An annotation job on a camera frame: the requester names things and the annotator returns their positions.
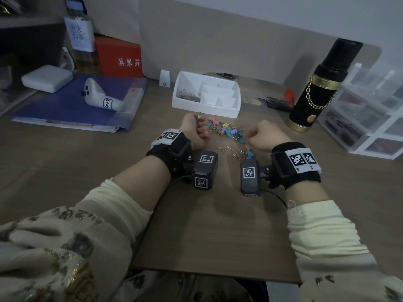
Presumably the person's right hand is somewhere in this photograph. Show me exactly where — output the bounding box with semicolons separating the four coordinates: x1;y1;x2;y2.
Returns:
244;120;289;154

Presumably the person's left hand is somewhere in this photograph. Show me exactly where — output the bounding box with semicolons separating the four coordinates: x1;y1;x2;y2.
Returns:
179;113;212;151

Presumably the white compartment organizer tray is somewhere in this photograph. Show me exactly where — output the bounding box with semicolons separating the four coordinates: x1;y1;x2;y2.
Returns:
171;70;241;119

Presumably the group of coloured binder clips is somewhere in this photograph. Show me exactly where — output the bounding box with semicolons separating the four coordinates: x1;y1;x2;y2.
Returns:
206;116;256;159

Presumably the pile of silver paper clips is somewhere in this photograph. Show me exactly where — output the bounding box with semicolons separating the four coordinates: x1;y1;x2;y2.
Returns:
217;142;249;161

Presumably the small heap of paper clips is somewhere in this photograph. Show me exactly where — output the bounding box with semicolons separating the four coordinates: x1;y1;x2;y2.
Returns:
176;89;202;103

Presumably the person's left forearm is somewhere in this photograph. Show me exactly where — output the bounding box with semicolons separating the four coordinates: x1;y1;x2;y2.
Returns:
0;155;172;302

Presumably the person's right forearm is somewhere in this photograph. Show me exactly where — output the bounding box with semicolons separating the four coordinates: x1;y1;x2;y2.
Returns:
285;182;403;302

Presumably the black screwdriver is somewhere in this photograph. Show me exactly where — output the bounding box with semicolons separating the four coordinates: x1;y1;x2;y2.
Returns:
258;96;295;112

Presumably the clear plastic case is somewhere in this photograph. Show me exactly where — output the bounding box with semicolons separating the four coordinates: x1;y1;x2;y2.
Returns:
316;62;403;161

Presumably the beige desk divider panel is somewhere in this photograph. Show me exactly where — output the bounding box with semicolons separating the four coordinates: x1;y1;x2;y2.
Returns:
138;0;383;95

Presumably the white handheld controller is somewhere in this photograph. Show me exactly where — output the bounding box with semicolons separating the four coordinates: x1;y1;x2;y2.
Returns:
82;78;125;111

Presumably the orange ribbed box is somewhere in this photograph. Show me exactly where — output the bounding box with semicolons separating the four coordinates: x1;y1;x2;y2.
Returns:
94;36;144;78

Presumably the blue document folder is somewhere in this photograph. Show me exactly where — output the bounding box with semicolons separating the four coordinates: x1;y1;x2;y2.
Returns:
11;73;149;133

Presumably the tea bottle with blue cap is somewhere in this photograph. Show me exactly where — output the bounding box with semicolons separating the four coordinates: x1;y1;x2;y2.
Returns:
64;0;101;74

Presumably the white flat adapter box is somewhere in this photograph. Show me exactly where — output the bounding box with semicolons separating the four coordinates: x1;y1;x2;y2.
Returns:
21;65;73;94

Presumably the grey shelf unit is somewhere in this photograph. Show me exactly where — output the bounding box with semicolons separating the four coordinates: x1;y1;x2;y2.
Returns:
0;0;68;117

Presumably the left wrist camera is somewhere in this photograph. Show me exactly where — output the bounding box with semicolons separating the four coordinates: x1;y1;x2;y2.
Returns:
192;151;219;191

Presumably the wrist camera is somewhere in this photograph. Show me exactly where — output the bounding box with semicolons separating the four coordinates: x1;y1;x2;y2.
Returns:
192;151;219;191
240;159;262;197

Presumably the black left camera cable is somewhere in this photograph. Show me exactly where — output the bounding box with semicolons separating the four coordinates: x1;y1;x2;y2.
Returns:
170;175;193;186

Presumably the black camera cable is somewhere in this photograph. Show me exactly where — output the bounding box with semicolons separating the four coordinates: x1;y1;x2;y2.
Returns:
260;190;288;208
170;175;193;186

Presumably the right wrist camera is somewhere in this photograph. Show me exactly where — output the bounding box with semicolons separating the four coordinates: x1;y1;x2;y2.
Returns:
240;159;262;197

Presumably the black right wrist strap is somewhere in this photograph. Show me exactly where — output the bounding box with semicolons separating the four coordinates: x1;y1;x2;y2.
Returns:
268;142;322;190

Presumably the black right camera cable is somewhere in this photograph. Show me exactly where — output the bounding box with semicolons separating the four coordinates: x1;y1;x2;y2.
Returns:
260;190;288;208

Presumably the black thermos with gold chain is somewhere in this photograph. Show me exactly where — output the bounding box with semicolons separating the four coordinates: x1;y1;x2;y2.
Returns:
285;38;364;133

